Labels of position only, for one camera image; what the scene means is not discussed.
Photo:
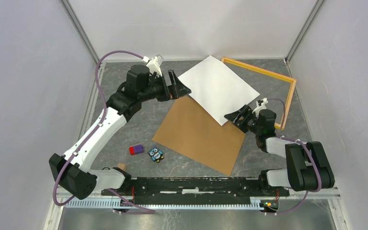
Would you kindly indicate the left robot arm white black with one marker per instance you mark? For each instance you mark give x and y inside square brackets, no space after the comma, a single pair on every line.
[72,170]

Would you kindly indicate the aluminium corner post right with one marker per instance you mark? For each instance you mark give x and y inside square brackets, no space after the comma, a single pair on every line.
[304,29]

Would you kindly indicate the red purple block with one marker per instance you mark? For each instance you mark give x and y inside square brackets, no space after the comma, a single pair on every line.
[136,149]

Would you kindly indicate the aluminium corner post left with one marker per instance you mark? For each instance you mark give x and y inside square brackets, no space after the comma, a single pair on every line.
[79,29]

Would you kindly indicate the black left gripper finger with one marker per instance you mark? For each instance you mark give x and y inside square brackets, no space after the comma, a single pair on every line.
[173,79]
[178,89]

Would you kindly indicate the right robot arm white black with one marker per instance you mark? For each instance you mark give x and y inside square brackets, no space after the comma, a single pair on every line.
[307,167]

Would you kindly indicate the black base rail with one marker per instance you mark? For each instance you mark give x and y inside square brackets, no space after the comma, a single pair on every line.
[197,190]

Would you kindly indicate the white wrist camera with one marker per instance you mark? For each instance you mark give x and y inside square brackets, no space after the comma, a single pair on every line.
[260,105]
[154,64]

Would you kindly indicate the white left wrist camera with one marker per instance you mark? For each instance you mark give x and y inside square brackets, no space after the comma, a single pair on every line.
[154,64]

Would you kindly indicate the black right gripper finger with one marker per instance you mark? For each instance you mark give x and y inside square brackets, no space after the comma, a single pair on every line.
[238,114]
[241,124]

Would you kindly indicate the aluminium frame rail front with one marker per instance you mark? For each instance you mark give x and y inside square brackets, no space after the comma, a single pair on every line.
[107,199]

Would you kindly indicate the yellow wooden picture frame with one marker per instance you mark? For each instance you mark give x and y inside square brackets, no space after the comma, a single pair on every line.
[271,79]

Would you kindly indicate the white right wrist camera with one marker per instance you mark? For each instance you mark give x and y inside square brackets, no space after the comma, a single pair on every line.
[260,105]

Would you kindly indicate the building and sky photo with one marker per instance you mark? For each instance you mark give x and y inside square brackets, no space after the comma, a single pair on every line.
[217,89]

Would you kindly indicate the aluminium corner post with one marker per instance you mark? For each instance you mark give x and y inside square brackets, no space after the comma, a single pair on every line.
[304,29]
[79,29]

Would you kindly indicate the small wooden block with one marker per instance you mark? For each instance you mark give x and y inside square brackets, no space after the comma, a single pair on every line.
[122,166]

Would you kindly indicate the blue owl figure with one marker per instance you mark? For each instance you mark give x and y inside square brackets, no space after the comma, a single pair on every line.
[156,154]

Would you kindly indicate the brown cardboard backing board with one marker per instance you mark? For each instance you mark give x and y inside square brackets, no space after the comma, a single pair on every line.
[189,130]

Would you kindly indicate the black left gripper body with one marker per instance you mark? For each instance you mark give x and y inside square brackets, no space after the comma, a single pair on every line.
[157,88]

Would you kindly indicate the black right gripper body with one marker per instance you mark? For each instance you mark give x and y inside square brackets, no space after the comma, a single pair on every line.
[253,126]

